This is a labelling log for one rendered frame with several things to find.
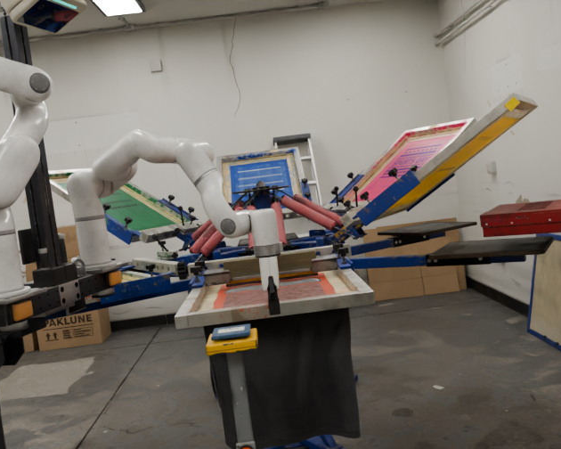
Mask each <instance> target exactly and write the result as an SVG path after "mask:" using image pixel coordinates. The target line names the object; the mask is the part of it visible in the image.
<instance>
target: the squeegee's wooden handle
mask: <svg viewBox="0 0 561 449"><path fill-rule="evenodd" d="M312 259H316V253H315V250H314V249H313V250H306V251H298V252H291V253H284V254H280V255H279V256H277V260H278V268H279V272H284V271H291V270H298V269H306V268H310V271H312V270H313V267H312ZM223 264H224V270H229V273H230V280H231V281H233V279H232V278H235V277H242V276H250V275H256V274H260V266H259V258H256V257H250V258H242V259H235V260H228V261H224V262H223Z"/></svg>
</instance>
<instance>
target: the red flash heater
mask: <svg viewBox="0 0 561 449"><path fill-rule="evenodd" d="M480 222H481V227H483V232H484V237H496V236H510V235H524V234H538V233H561V200H544V201H534V202H523V203H513V204H502V205H499V206H497V207H495V208H493V209H491V210H489V211H487V212H485V213H483V214H482V215H481V216H480Z"/></svg>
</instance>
